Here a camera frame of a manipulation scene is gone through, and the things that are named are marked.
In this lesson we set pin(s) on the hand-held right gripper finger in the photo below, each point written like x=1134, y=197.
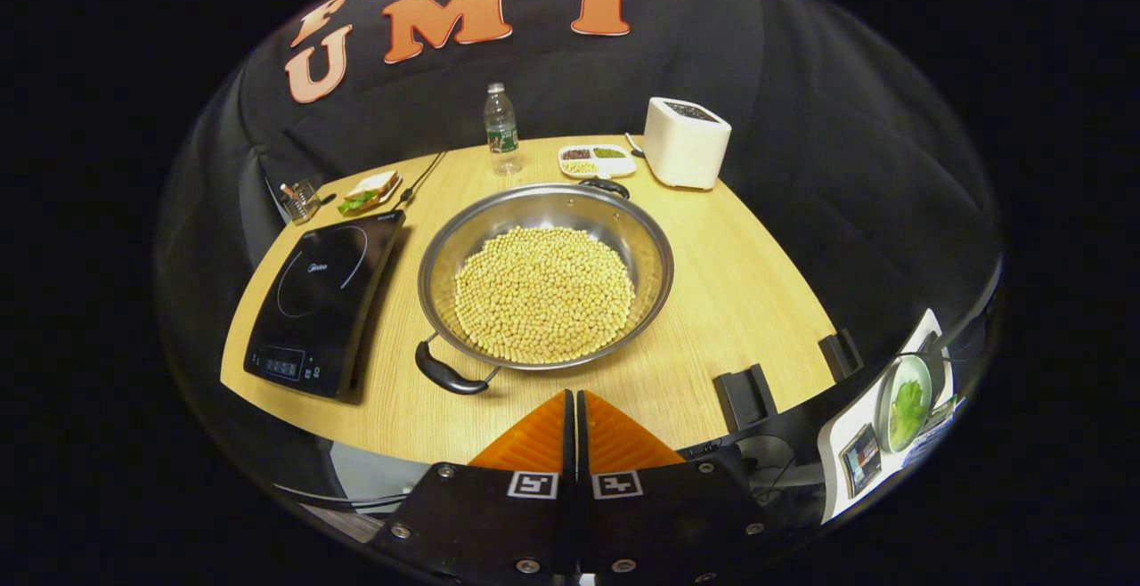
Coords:
x=570, y=443
x=582, y=452

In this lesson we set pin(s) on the pile of soybeans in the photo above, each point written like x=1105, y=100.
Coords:
x=543, y=297

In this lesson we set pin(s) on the stainless steel pot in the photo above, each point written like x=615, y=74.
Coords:
x=552, y=207

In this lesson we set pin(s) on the black induction cooktop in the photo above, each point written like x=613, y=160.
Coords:
x=321, y=301

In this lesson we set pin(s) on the white printed poster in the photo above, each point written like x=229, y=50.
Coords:
x=855, y=426

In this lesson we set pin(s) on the white divided bean tray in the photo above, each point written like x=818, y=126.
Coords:
x=595, y=163

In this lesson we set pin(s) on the white spoon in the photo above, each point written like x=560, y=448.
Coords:
x=631, y=142

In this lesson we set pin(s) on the small white plate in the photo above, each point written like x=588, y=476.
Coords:
x=394, y=191

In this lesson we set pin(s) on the white toaster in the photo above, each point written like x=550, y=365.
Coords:
x=681, y=154

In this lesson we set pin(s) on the clear plastic water bottle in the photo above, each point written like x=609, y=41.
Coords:
x=502, y=136

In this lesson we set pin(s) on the sandwich with lettuce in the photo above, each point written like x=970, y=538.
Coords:
x=374, y=185

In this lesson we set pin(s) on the small pale stick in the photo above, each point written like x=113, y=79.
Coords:
x=287, y=189

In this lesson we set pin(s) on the black backdrop cloth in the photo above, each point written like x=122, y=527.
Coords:
x=802, y=123

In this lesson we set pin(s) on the black table clamp bracket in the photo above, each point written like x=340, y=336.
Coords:
x=842, y=354
x=744, y=399

